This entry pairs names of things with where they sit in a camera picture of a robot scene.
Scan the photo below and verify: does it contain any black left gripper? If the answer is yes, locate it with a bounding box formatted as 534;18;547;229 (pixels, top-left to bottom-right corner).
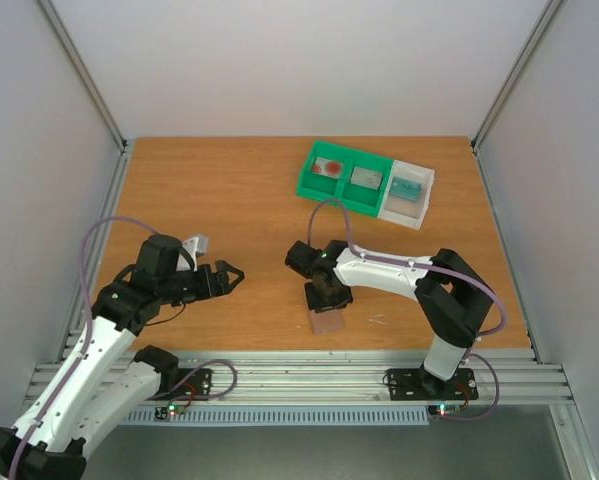
159;261;246;305

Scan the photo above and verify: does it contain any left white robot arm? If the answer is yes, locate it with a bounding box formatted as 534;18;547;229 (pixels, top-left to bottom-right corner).
0;234;245;479

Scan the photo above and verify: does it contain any grey card in bin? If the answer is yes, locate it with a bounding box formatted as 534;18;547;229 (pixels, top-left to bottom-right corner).
350;166;383;190

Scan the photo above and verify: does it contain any red circle card in bin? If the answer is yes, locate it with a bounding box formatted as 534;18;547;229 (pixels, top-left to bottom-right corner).
311;157;344;179

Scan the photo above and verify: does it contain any teal card in bin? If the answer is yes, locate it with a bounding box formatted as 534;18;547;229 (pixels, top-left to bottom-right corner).
389;177;423;202

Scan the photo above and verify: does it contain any green two-compartment bin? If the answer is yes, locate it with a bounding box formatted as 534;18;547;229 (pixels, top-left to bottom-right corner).
295;140;394;217

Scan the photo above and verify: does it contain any white plastic bin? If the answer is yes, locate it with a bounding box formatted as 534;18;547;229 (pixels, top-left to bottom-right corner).
378;160;435;230

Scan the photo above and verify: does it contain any left controller board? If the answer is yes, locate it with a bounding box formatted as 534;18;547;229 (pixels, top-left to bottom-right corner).
153;404;187;421

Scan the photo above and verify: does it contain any controller board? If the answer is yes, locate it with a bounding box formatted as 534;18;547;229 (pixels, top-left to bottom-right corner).
153;404;187;421
428;403;464;418

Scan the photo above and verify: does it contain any right controller board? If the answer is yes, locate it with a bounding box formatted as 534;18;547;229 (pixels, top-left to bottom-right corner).
428;403;464;418

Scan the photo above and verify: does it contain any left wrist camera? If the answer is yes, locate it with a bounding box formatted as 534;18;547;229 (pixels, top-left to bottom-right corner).
177;234;209;271

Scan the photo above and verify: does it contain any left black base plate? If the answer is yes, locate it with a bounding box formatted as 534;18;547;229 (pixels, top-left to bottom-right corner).
150;368;213;401

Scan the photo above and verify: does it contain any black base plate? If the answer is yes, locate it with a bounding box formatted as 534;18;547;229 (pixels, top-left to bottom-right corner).
382;367;479;401
150;368;213;401

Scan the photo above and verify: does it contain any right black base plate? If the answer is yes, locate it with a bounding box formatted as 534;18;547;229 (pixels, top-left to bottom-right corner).
382;367;479;401

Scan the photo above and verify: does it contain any grey slotted cable duct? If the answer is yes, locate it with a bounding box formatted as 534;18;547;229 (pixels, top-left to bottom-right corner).
120;405;429;428

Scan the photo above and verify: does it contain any aluminium front rail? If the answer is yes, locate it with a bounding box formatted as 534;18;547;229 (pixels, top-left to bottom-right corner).
176;349;574;406

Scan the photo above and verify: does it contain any left aluminium frame post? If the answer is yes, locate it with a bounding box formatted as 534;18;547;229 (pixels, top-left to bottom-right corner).
35;0;127;152

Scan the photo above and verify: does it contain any aluminium frame post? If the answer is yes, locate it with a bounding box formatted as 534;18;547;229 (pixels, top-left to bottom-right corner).
35;0;127;152
470;0;565;151

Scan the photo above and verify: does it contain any right aluminium frame post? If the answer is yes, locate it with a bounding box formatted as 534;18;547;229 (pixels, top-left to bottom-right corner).
470;0;565;151

